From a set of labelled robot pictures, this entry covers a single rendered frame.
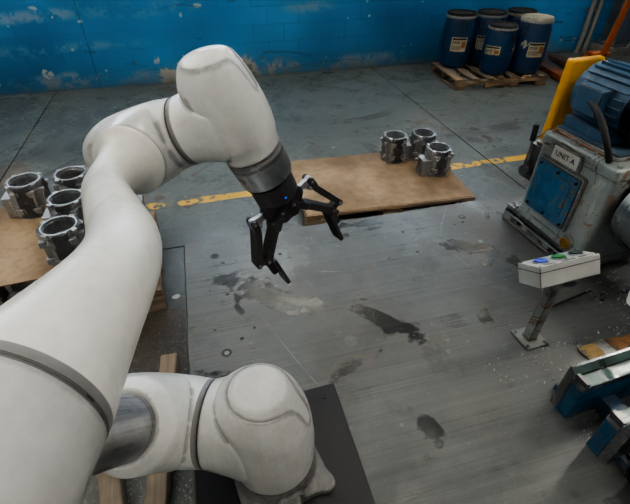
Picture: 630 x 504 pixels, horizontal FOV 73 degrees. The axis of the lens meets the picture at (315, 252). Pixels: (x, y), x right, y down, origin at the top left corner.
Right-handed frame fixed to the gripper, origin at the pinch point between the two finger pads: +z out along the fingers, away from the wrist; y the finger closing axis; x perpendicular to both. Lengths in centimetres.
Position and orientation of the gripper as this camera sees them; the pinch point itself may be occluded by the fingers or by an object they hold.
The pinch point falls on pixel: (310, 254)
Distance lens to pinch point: 84.1
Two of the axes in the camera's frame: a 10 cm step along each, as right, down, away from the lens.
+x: 5.5, 4.8, -6.8
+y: -7.6, 6.2, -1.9
